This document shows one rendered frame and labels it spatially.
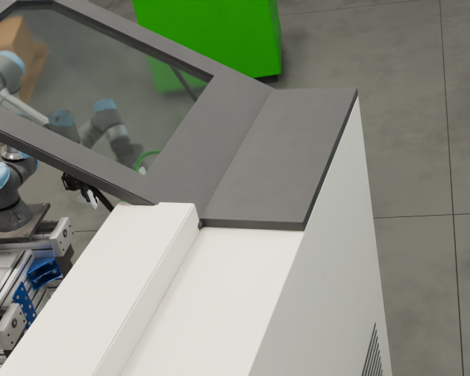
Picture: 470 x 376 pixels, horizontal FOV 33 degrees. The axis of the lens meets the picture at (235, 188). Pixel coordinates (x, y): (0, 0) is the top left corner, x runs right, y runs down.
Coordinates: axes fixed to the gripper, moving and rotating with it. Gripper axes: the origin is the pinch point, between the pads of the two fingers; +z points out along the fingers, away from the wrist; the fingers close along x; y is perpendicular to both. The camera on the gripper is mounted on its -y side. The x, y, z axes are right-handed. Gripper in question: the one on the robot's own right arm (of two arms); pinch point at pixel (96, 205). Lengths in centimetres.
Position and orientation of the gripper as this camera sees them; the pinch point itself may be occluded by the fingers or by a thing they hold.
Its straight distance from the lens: 273.9
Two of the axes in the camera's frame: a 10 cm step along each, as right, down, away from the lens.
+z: 1.9, 8.2, 5.4
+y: -9.3, -0.2, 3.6
